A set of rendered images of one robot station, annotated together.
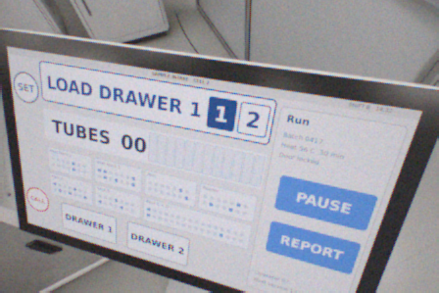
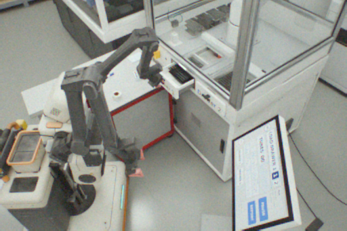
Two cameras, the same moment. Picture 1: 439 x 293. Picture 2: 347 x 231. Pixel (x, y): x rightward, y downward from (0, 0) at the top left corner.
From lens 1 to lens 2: 110 cm
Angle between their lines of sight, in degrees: 47
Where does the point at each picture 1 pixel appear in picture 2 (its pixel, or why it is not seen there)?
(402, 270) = not seen: outside the picture
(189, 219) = (249, 181)
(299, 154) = (272, 197)
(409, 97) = (290, 211)
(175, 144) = (265, 168)
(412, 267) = not seen: outside the picture
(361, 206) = (264, 217)
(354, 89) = (288, 200)
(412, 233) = not seen: outside the picture
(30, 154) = (252, 135)
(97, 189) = (249, 155)
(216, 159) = (265, 179)
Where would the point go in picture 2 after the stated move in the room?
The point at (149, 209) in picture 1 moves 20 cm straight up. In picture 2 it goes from (248, 170) to (255, 145)
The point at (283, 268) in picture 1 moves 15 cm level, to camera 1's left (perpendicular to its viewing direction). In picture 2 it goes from (244, 209) to (231, 179)
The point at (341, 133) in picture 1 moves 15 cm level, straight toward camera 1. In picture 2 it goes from (278, 203) to (242, 187)
